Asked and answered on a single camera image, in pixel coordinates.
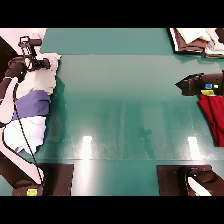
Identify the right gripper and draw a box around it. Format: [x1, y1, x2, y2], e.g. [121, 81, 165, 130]
[175, 73, 203, 98]

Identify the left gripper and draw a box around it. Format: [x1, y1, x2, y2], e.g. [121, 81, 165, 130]
[25, 57, 52, 73]

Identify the light grey garment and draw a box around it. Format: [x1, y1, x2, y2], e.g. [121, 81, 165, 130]
[15, 51, 63, 98]

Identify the red garment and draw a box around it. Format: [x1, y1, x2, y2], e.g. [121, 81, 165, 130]
[198, 93, 224, 148]

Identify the brown garment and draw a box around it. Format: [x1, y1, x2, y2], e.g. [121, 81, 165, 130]
[169, 28, 209, 55]

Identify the white garment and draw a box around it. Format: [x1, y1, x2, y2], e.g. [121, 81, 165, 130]
[3, 114, 47, 155]
[203, 39, 224, 59]
[175, 28, 219, 45]

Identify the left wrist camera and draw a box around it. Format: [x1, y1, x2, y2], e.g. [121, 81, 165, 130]
[18, 35, 43, 58]

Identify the black cable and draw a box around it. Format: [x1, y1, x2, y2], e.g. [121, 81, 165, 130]
[12, 81, 45, 185]

